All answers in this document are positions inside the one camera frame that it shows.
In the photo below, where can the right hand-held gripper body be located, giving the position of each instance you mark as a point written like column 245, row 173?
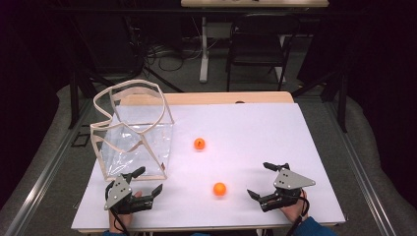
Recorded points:
column 291, row 180

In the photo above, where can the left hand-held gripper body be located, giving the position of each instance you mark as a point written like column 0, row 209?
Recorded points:
column 118, row 195

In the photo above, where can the transparent bag with beige trim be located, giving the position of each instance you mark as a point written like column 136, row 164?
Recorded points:
column 137, row 150

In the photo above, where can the orange ping-pong ball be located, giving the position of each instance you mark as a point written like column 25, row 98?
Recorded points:
column 199, row 144
column 219, row 189

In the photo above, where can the person's left hand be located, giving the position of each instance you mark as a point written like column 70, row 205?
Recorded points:
column 120, row 223

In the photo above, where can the person's right hand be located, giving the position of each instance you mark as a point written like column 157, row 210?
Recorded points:
column 296, row 213

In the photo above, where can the black metal stand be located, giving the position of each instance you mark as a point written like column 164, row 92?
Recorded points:
column 342, row 111
column 74, row 105

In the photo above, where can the black tripod stand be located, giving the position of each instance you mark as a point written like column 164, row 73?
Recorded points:
column 164, row 80

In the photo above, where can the black folding chair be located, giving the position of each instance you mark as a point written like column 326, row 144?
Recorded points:
column 255, row 49

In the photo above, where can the desk with white legs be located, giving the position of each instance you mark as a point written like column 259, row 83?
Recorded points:
column 229, row 3

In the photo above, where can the aluminium frame rail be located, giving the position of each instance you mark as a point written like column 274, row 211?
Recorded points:
column 38, row 183
column 367, row 190

